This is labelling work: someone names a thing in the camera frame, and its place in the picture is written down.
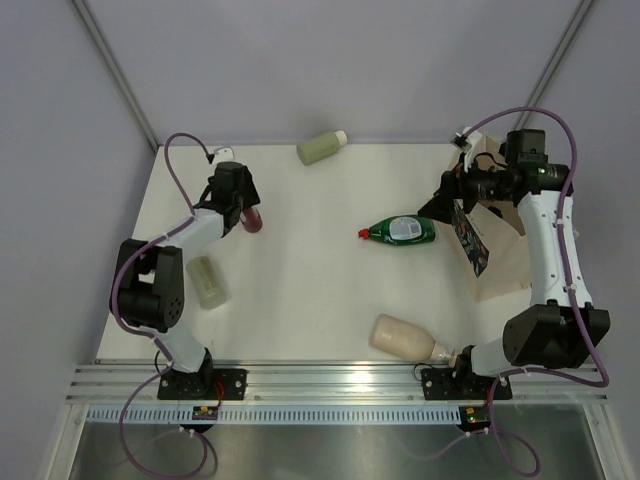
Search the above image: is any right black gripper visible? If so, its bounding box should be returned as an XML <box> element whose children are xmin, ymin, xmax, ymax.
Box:
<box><xmin>418</xmin><ymin>151</ymin><xmax>513</xmax><ymax>225</ymax></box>

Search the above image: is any small dark red soap bottle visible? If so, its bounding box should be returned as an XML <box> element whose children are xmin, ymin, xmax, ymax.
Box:
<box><xmin>240</xmin><ymin>206</ymin><xmax>263</xmax><ymax>233</ymax></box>

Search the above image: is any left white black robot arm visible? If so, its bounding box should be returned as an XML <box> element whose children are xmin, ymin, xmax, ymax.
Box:
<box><xmin>109</xmin><ymin>161</ymin><xmax>260</xmax><ymax>399</ymax></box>

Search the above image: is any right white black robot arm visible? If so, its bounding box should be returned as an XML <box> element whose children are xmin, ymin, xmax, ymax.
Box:
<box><xmin>419</xmin><ymin>129</ymin><xmax>610</xmax><ymax>397</ymax></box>

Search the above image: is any beige canvas tote bag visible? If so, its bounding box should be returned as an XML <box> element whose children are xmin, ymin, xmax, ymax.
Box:
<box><xmin>424</xmin><ymin>129</ymin><xmax>534</xmax><ymax>302</ymax></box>

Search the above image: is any green dish soap bottle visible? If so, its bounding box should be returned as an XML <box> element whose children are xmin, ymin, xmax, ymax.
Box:
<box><xmin>358</xmin><ymin>215</ymin><xmax>436</xmax><ymax>247</ymax></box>

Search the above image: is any sage green bottle white cap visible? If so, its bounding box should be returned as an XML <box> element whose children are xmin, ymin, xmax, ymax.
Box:
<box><xmin>296</xmin><ymin>130</ymin><xmax>348</xmax><ymax>166</ymax></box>

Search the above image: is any pale green translucent bottle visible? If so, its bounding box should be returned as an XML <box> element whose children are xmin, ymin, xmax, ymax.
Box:
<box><xmin>186</xmin><ymin>256</ymin><xmax>227</xmax><ymax>310</ymax></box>

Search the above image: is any beige cream bottle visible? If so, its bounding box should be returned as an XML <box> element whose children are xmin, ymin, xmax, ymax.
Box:
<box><xmin>369</xmin><ymin>314</ymin><xmax>457</xmax><ymax>365</ymax></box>

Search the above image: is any right small circuit board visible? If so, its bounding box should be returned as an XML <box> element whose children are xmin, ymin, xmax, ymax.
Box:
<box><xmin>458</xmin><ymin>406</ymin><xmax>491</xmax><ymax>432</ymax></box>

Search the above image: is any small circuit board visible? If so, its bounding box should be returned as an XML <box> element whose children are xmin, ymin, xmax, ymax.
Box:
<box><xmin>458</xmin><ymin>406</ymin><xmax>491</xmax><ymax>432</ymax></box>
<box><xmin>192</xmin><ymin>405</ymin><xmax>219</xmax><ymax>421</ymax></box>

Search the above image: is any left small circuit board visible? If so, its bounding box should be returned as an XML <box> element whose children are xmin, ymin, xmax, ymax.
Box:
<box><xmin>192</xmin><ymin>405</ymin><xmax>219</xmax><ymax>421</ymax></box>

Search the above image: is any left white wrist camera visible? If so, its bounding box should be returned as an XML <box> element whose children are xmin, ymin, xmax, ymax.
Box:
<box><xmin>207</xmin><ymin>146</ymin><xmax>235</xmax><ymax>164</ymax></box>

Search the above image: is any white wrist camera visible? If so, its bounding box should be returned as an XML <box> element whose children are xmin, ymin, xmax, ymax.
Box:
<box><xmin>207</xmin><ymin>146</ymin><xmax>235</xmax><ymax>164</ymax></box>
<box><xmin>450</xmin><ymin>126</ymin><xmax>484</xmax><ymax>172</ymax></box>

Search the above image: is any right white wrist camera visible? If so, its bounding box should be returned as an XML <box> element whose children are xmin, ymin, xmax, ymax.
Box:
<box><xmin>450</xmin><ymin>126</ymin><xmax>484</xmax><ymax>172</ymax></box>

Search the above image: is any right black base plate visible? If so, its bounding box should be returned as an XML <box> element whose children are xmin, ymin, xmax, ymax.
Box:
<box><xmin>420</xmin><ymin>368</ymin><xmax>494</xmax><ymax>401</ymax></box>

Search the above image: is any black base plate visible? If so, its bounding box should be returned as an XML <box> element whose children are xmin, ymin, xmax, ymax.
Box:
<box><xmin>157</xmin><ymin>368</ymin><xmax>247</xmax><ymax>401</ymax></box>
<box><xmin>420</xmin><ymin>368</ymin><xmax>494</xmax><ymax>401</ymax></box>

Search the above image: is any left aluminium frame post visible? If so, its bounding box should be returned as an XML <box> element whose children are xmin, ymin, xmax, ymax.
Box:
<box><xmin>69</xmin><ymin>0</ymin><xmax>161</xmax><ymax>153</ymax></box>

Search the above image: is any aluminium frame post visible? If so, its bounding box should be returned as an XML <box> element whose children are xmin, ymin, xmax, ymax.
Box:
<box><xmin>69</xmin><ymin>0</ymin><xmax>161</xmax><ymax>153</ymax></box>
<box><xmin>525</xmin><ymin>0</ymin><xmax>599</xmax><ymax>108</ymax></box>

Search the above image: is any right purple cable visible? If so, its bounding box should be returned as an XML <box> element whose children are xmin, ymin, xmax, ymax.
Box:
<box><xmin>424</xmin><ymin>106</ymin><xmax>611</xmax><ymax>474</ymax></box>

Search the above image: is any purple cable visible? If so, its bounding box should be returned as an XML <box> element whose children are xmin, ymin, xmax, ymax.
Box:
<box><xmin>108</xmin><ymin>132</ymin><xmax>216</xmax><ymax>475</ymax></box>
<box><xmin>424</xmin><ymin>106</ymin><xmax>611</xmax><ymax>474</ymax></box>

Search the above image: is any aluminium mounting rail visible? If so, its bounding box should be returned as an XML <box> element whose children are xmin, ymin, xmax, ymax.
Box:
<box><xmin>66</xmin><ymin>362</ymin><xmax>608</xmax><ymax>405</ymax></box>

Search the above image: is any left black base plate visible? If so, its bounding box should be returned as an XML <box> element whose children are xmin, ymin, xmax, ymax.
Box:
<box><xmin>157</xmin><ymin>368</ymin><xmax>247</xmax><ymax>401</ymax></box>

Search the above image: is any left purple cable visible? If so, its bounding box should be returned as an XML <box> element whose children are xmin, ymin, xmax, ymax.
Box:
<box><xmin>108</xmin><ymin>132</ymin><xmax>216</xmax><ymax>475</ymax></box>

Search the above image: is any right aluminium frame post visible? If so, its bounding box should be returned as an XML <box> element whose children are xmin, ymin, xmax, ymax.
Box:
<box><xmin>525</xmin><ymin>0</ymin><xmax>599</xmax><ymax>108</ymax></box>

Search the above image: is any white slotted cable duct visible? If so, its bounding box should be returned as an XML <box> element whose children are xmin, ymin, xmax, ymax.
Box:
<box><xmin>86</xmin><ymin>404</ymin><xmax>460</xmax><ymax>426</ymax></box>

